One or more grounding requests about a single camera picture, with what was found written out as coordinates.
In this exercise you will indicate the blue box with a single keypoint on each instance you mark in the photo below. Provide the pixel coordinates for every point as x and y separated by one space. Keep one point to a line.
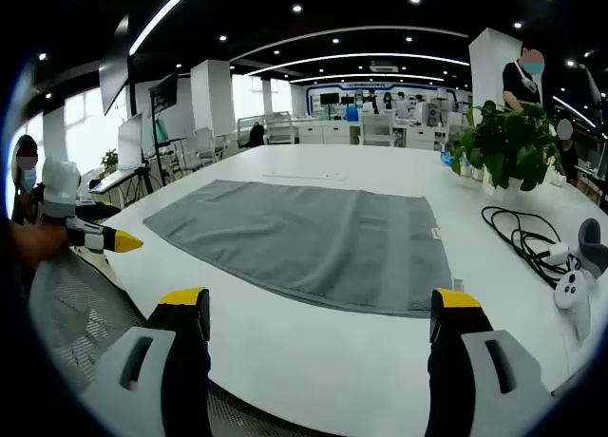
353 114

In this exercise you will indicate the white office chair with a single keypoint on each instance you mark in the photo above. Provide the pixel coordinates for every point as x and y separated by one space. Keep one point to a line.
279 128
377 130
206 145

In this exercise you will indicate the white charger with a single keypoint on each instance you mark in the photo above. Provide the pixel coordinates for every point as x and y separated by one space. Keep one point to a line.
556 252

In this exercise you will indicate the white side desk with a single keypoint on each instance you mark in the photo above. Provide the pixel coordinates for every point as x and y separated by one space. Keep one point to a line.
114 183

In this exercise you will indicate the grey towel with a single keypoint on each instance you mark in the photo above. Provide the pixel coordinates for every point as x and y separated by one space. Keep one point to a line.
294 237

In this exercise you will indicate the large monitor on black stand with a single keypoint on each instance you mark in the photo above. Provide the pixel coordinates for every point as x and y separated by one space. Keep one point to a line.
114 71

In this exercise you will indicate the black wall screen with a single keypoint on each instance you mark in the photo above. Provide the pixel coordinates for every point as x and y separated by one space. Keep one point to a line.
328 100

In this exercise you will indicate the blue tissue pack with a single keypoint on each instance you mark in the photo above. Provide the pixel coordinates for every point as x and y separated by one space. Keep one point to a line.
448 158

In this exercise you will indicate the small potted plant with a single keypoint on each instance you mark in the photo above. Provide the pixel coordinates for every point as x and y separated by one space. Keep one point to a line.
109 159

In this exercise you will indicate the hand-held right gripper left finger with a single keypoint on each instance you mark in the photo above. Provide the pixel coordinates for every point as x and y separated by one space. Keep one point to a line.
185 361

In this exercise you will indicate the black panel stand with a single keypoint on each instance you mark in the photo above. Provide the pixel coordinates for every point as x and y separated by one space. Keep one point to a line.
164 92

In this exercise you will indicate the black backpack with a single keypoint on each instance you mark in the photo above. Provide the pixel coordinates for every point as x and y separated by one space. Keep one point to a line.
257 135

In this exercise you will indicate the white handheld controller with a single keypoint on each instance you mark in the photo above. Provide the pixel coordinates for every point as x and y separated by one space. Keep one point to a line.
572 292

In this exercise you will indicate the white cabinet row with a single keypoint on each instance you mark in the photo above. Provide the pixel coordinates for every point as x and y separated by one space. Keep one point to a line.
332 134

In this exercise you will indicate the white power strip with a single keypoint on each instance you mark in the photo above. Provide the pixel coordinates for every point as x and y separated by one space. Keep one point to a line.
304 175

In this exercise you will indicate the white table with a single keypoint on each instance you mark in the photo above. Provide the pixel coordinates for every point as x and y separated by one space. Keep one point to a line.
332 361

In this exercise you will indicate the ceiling air vent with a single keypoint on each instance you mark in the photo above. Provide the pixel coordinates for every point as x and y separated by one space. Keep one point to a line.
384 67

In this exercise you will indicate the grey mesh chair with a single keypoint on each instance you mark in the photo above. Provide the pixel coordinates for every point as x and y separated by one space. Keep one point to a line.
71 313

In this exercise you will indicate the potted green plant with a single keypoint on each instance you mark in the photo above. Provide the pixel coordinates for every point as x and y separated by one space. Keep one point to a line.
508 142

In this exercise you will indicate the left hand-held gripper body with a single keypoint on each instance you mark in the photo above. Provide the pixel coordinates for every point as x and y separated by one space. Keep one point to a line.
59 180

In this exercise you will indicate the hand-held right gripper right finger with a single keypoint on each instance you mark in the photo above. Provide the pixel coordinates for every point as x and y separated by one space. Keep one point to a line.
456 361

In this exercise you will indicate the white monitor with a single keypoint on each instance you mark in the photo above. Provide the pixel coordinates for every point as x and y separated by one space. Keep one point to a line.
129 142

